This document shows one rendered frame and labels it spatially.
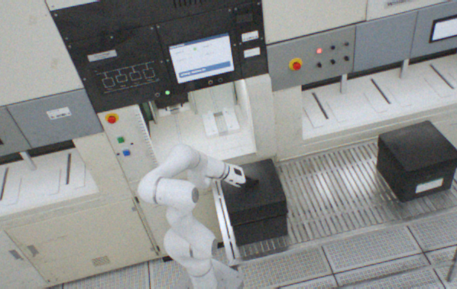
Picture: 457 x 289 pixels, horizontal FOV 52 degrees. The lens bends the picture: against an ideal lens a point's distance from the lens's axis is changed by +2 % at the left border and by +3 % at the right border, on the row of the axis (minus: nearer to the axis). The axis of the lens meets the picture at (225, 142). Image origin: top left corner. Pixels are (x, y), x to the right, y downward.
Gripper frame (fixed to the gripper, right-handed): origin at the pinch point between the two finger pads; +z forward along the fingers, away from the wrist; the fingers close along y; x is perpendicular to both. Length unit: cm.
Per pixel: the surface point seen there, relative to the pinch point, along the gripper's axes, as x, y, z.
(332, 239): -2, -22, 47
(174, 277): 118, 25, 35
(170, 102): 31, 90, -16
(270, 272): 73, 11, 80
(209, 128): 22, 65, 4
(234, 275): 35.0, -28.9, 10.3
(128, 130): 27, 39, -50
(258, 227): 14.0, -13.8, 13.7
